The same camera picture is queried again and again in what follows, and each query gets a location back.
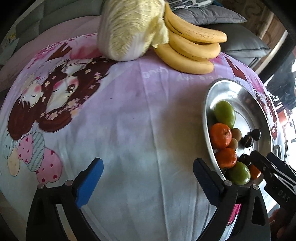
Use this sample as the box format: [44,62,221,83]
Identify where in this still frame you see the cartoon printed tablecloth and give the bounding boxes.
[0,32,290,241]

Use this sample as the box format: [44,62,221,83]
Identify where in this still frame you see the yellow banana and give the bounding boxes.
[169,30,221,61]
[154,44,214,75]
[164,2,228,43]

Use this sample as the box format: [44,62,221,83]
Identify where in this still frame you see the napa cabbage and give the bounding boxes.
[97,0,169,61]

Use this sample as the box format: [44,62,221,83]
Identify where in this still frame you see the black white patterned cushion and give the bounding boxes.
[167,0,214,11]

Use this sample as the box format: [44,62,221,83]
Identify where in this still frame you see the orange mandarin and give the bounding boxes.
[209,123,232,150]
[215,148,237,169]
[248,164,261,180]

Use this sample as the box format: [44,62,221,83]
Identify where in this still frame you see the top yellow banana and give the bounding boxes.
[164,2,228,43]

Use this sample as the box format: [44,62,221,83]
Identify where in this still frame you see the green jujube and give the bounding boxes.
[228,162,251,186]
[214,100,236,129]

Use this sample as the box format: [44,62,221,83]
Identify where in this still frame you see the grey quilted cushion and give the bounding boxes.
[174,4,247,25]

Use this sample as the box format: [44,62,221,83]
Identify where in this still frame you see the person's right hand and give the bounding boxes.
[269,207,295,240]

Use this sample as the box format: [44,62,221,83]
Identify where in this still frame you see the dark grey leather cushion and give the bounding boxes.
[208,24,271,68]

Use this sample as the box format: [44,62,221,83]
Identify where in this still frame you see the dark cherry long stem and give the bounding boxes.
[238,154,251,166]

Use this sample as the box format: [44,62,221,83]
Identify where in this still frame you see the bottom yellow banana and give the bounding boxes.
[154,44,214,75]

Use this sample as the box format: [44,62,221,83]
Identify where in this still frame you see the silver metal plate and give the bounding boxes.
[202,78,273,180]

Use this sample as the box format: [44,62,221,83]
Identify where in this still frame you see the middle yellow banana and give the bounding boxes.
[169,30,221,61]

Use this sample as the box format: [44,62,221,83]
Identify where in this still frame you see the brown longan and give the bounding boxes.
[231,128,242,142]
[227,138,238,150]

